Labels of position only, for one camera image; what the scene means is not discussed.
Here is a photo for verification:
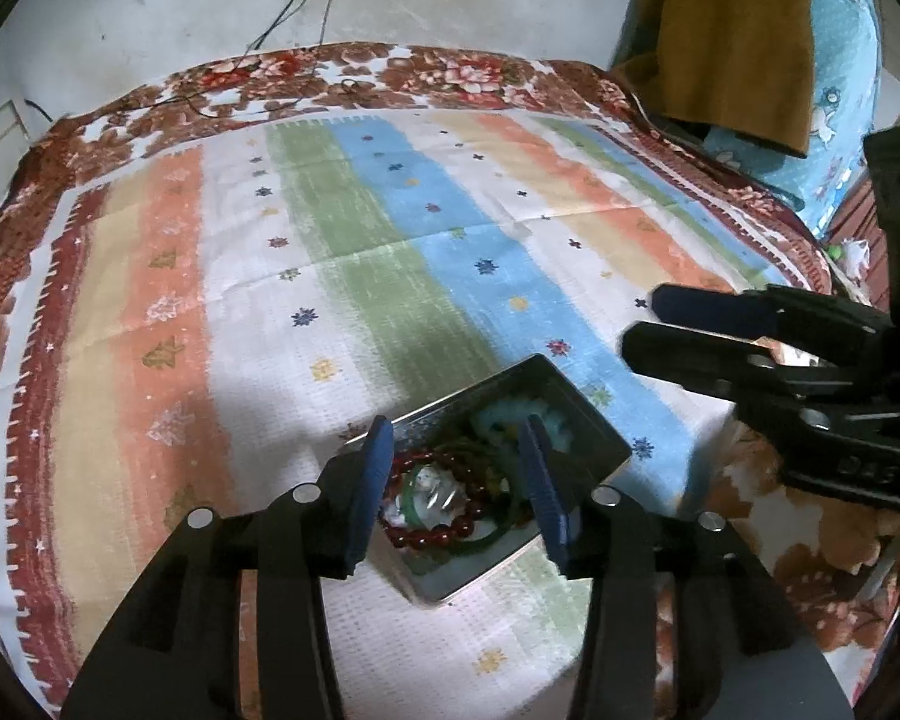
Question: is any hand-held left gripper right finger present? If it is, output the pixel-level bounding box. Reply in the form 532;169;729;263
517;414;856;720

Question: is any reddish slatted mat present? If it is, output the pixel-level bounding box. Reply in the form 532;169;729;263
825;109;900;308

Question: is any light blue bead bracelet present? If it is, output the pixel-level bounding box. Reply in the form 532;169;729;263
469;397;571;455

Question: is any red bead bracelet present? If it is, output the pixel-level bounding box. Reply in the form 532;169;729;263
379;448;488;552

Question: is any blue printed pillow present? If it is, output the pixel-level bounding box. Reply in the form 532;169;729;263
615;0;882;233

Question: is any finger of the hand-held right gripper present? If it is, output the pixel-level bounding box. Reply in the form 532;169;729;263
619;321;841;421
651;283;893;350

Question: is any metal tin box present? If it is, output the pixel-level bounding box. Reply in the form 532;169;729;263
341;354;634;605

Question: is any striped floral-border cloth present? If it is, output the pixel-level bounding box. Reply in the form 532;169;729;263
0;41;841;720

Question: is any brown cloth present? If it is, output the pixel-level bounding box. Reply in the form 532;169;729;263
611;0;863;158

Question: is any green jade bangle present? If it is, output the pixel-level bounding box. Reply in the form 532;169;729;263
381;465;541;550

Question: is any orange floral blanket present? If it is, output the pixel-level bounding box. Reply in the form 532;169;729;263
660;420;900;691

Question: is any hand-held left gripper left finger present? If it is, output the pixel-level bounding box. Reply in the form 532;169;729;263
60;415;395;720

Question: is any white green crumpled wrapper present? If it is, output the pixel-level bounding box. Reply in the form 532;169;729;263
831;238;872;280

